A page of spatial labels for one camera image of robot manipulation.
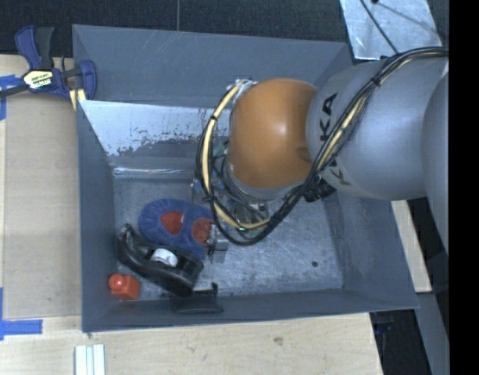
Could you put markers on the grey metal bin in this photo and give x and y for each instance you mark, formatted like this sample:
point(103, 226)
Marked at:
point(286, 256)

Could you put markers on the blue slipper with orange patches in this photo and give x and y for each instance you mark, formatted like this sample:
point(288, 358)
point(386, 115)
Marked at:
point(159, 219)

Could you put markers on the black tape dispenser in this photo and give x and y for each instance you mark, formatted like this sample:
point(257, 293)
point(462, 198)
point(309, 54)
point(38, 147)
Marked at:
point(137, 254)

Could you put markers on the red-orange toy block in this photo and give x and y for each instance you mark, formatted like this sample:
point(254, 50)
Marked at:
point(124, 286)

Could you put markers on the pale wood flat board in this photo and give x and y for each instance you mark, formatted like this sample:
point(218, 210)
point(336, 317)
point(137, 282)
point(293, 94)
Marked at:
point(40, 209)

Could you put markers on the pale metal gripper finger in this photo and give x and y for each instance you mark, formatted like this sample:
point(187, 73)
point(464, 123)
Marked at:
point(221, 245)
point(212, 233)

